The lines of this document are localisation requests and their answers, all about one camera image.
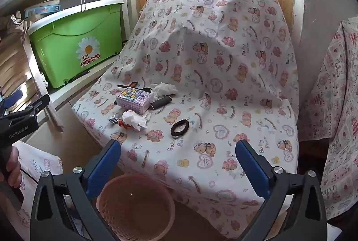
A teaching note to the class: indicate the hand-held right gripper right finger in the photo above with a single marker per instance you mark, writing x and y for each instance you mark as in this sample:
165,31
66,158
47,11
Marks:
251,168

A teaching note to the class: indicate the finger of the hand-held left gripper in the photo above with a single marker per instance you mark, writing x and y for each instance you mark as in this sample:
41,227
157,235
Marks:
33,106
14,98

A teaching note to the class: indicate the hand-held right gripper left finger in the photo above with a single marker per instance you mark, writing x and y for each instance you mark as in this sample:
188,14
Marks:
103,168

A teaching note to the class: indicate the red candy wrapper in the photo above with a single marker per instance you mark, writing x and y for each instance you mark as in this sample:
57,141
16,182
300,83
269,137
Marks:
122,123

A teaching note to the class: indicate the silver foil wrapper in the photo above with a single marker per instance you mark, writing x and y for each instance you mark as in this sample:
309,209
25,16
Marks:
113,120

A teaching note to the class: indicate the pink plastic wastebasket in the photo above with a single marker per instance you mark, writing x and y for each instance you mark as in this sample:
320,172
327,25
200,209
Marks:
134,207

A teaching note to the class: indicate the white tissue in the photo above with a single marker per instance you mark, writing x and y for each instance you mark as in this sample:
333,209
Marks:
134,119
165,89

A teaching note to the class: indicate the purple patterned tissue packet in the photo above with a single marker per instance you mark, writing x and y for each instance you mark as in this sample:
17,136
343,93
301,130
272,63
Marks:
134,99

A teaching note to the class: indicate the black cylindrical roller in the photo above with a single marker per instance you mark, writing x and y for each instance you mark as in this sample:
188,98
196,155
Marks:
160,102

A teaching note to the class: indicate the person's left hand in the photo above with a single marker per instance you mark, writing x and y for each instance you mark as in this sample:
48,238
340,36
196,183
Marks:
14,165

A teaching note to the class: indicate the pile of wooden slats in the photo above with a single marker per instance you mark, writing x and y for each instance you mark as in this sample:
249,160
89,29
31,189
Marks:
16,61

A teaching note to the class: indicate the pink-printed white cloth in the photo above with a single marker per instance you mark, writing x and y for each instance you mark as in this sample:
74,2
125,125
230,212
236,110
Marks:
36,162

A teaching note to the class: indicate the green plastic storage box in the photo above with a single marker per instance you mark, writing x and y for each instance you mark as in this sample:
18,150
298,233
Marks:
70,31

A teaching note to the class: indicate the black stick packet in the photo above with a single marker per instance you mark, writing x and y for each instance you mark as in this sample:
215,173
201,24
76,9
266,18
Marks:
133,84

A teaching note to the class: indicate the black plastic spoon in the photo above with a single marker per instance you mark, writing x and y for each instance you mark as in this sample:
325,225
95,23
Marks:
146,89

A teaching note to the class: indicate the stack of books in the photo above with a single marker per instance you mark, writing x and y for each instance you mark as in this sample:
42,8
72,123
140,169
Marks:
42,10

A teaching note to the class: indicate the bear-printed white sheet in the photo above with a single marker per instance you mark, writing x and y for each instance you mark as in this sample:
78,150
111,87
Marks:
223,61

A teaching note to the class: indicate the pink-printed patchwork cloth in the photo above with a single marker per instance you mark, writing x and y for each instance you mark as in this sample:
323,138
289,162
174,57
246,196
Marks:
335,89

